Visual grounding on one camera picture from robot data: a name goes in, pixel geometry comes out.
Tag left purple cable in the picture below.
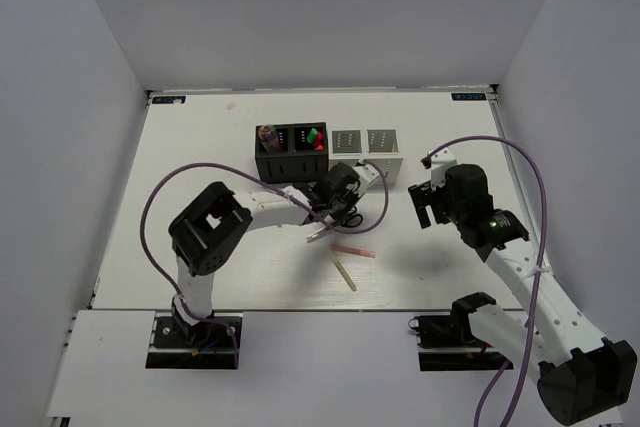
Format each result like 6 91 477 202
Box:
139 159 391 368

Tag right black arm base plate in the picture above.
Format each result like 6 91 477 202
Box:
408 312 506 372

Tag black handled scissors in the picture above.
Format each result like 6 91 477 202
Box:
306 206 363 243

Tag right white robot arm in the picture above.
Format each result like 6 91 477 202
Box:
408 162 637 426

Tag green cap black highlighter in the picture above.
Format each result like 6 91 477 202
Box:
306 128 322 145

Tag slim orange pen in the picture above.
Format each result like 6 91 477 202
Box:
330 244 376 258

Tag slim yellow pen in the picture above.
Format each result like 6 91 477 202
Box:
329 251 357 292

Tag purple cable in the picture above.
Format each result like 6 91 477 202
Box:
139 159 391 368
423 135 548 427

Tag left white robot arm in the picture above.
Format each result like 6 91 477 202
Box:
169 162 379 346

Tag white double pen holder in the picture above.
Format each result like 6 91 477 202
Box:
329 129 403 187

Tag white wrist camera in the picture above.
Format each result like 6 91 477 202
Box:
421 148 457 191
354 160 386 196

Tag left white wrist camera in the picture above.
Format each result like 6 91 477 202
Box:
354 160 386 196

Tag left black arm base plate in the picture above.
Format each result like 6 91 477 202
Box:
145 314 243 370

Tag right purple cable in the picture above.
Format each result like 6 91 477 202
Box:
423 135 548 427

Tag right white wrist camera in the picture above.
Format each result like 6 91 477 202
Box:
421 148 457 191

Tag black double pen holder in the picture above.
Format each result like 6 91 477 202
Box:
254 122 329 184

